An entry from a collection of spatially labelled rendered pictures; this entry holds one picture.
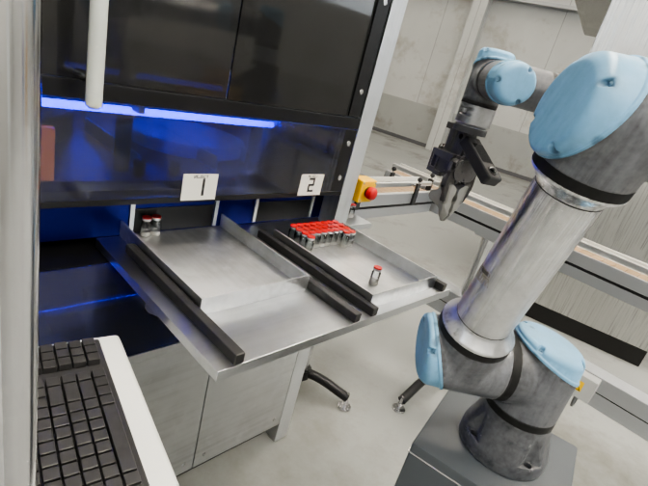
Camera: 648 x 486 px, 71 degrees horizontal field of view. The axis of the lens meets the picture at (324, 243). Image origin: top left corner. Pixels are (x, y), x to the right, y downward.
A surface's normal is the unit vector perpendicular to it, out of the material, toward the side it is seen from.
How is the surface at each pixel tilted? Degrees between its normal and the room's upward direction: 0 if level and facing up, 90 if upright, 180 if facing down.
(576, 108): 82
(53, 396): 0
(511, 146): 90
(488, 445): 72
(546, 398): 90
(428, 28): 90
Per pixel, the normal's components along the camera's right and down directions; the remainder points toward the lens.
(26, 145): 0.82, 0.39
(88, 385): 0.24, -0.90
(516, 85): -0.02, 0.37
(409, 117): -0.54, 0.19
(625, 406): -0.70, 0.11
